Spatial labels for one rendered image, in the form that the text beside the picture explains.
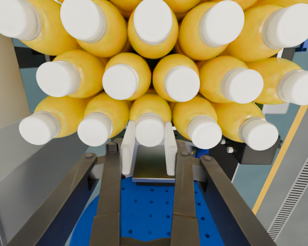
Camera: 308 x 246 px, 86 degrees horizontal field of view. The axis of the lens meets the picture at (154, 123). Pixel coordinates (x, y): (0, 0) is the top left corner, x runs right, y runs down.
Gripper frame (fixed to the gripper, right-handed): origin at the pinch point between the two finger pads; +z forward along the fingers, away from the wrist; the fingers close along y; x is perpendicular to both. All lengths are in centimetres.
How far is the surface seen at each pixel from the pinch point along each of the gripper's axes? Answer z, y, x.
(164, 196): 9.7, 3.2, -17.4
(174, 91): 2.6, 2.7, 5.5
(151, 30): 2.6, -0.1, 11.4
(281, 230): 112, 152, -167
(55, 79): 2.6, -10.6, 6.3
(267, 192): 112, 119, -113
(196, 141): 2.5, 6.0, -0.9
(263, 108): 14.8, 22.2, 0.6
